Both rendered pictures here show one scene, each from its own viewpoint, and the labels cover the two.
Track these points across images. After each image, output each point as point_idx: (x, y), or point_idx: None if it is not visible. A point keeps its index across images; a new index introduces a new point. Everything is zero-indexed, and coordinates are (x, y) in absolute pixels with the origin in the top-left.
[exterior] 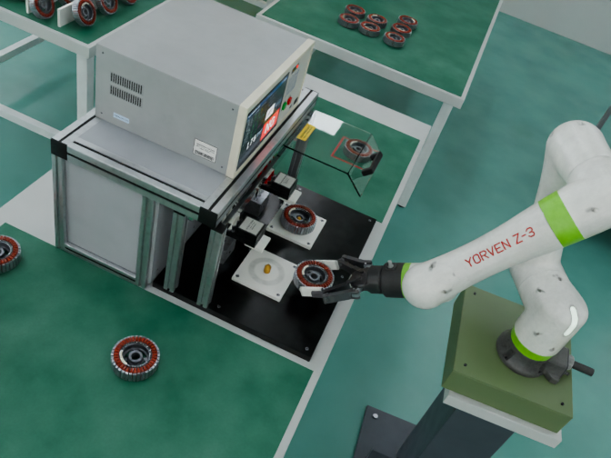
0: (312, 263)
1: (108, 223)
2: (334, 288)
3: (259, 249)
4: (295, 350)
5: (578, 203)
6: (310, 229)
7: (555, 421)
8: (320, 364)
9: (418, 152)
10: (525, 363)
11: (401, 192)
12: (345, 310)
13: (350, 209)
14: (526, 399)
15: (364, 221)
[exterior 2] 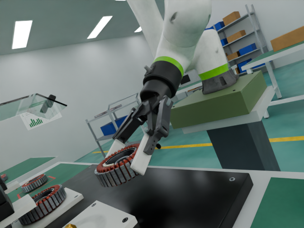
0: (104, 162)
1: None
2: (151, 121)
3: (26, 204)
4: (239, 192)
5: None
6: (63, 190)
7: (262, 79)
8: (254, 173)
9: (66, 162)
10: (230, 75)
11: (83, 163)
12: (168, 168)
13: (71, 178)
14: (254, 76)
15: (87, 169)
